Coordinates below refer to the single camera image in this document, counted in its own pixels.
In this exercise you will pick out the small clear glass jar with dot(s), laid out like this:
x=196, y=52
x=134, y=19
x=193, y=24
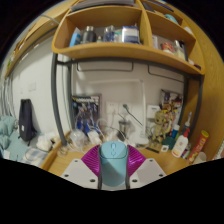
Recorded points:
x=62, y=150

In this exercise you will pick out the black backpack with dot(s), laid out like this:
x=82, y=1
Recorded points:
x=26, y=120

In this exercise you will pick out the colourful picture box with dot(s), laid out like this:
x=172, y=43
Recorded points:
x=171, y=100

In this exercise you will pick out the white pump lotion bottle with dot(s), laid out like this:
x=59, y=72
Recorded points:
x=180, y=146

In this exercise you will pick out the wooden cabinet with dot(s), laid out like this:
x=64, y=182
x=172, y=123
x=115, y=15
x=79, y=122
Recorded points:
x=213, y=100

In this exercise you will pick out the brown gold figurine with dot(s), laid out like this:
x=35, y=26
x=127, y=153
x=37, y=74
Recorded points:
x=161, y=128

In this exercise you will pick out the grey metal shelf frame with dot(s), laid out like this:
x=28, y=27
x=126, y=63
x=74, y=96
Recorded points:
x=54, y=100

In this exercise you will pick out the wooden shelf unit with items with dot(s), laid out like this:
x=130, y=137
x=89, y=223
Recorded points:
x=100, y=50

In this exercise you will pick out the blue white plaid blanket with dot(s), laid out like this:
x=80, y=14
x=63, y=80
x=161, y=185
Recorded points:
x=35, y=156

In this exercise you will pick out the teal ribbed cloth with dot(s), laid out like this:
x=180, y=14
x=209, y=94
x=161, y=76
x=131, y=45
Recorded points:
x=10, y=140

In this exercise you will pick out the white plastic bag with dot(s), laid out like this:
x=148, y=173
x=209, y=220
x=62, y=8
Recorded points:
x=44, y=142

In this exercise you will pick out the light blue computer mouse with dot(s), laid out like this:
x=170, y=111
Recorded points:
x=113, y=163

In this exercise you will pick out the dark blue spray bottle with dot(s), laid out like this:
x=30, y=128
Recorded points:
x=186, y=125

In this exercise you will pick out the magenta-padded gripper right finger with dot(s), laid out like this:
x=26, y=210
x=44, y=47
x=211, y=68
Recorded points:
x=148, y=170

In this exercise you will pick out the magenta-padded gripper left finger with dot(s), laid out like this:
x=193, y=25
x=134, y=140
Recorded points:
x=78, y=171

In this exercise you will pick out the grey striped curtain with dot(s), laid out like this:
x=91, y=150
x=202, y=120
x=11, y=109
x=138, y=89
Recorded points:
x=6, y=96

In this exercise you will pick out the clear domed plastic container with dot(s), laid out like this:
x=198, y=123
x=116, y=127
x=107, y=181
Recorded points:
x=76, y=138

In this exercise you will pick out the white charger block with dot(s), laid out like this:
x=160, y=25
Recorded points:
x=94, y=137

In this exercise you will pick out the robot model kit box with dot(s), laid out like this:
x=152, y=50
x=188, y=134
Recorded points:
x=88, y=108

